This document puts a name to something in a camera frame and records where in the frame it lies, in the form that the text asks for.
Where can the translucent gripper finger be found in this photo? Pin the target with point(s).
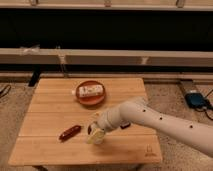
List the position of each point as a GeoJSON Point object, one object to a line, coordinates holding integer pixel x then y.
{"type": "Point", "coordinates": [94, 126]}

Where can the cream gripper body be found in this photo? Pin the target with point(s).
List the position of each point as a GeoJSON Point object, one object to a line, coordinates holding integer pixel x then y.
{"type": "Point", "coordinates": [103, 122]}

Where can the white sponge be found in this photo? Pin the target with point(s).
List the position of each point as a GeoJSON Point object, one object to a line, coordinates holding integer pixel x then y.
{"type": "Point", "coordinates": [97, 135]}

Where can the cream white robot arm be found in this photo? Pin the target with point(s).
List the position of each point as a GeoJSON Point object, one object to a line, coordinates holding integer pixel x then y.
{"type": "Point", "coordinates": [137, 111]}

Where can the orange round plate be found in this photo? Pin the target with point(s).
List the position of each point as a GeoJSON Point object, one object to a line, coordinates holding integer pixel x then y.
{"type": "Point", "coordinates": [93, 100]}

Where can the red brown sausage toy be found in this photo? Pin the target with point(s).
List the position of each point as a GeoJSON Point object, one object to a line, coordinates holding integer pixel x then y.
{"type": "Point", "coordinates": [71, 132]}

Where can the dark red rectangular bar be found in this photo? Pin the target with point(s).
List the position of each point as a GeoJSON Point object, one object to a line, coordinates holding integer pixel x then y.
{"type": "Point", "coordinates": [126, 125]}

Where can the white tube on plate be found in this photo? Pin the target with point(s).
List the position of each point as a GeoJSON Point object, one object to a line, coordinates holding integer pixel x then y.
{"type": "Point", "coordinates": [88, 91]}

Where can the wooden table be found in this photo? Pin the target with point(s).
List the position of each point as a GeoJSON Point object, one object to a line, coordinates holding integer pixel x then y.
{"type": "Point", "coordinates": [53, 109]}

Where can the blue power box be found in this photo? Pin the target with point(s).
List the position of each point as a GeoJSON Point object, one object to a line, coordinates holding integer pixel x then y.
{"type": "Point", "coordinates": [195, 100]}

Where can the wooden beam rail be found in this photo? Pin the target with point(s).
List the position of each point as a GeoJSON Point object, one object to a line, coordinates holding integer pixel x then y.
{"type": "Point", "coordinates": [105, 57]}

